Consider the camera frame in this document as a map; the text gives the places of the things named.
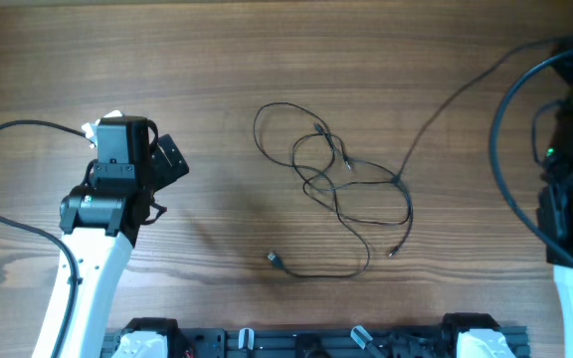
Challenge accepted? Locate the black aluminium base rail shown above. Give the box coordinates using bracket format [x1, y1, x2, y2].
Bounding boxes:
[99, 313, 531, 358]

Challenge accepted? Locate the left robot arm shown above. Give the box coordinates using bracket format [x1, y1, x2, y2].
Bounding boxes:
[33, 111, 189, 357]

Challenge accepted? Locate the right camera cable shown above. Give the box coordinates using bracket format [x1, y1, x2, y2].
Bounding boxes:
[488, 44, 573, 299]

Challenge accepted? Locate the thin black cable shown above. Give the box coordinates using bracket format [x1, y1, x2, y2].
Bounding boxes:
[252, 37, 566, 200]

